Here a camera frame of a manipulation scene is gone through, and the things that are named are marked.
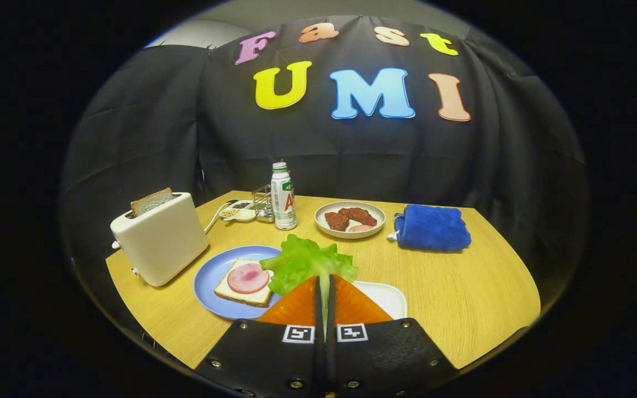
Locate blue round plate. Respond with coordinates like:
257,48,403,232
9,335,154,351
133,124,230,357
194,245,283,321

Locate black backdrop cloth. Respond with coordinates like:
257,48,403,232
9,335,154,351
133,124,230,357
59,15,590,310

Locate cream white toaster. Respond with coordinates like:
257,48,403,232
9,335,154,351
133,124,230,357
110,192,210,287

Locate green lettuce leaf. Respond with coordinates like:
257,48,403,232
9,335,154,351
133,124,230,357
259,234,361,339

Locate pink ham slice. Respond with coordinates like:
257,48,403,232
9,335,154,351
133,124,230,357
227,263,270,295

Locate white toaster cable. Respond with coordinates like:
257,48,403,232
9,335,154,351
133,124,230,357
203,200,239,235

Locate white drink bottle green cap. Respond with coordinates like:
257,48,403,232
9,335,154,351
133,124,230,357
270,162,298,231

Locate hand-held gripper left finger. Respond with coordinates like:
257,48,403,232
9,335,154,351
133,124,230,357
194,275,327,398

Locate blue folded towel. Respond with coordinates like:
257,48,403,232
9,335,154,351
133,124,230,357
388,205,472,253

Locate white divided seasoning tray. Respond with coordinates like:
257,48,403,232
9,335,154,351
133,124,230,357
218,200,257,223

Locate white square plate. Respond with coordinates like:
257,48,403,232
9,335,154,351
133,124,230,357
352,281,408,320

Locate metal wire utensil holder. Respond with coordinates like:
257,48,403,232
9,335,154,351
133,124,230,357
252,185,275,223

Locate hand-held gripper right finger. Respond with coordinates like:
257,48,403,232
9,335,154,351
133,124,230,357
324,275,457,398

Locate plain toast bread slice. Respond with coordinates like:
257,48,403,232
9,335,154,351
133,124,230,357
130,187,175,217

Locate beige round plate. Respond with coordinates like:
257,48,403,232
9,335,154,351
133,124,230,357
314,201,387,239

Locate bread slice under ham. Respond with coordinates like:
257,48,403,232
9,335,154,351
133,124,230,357
214,259,275,308

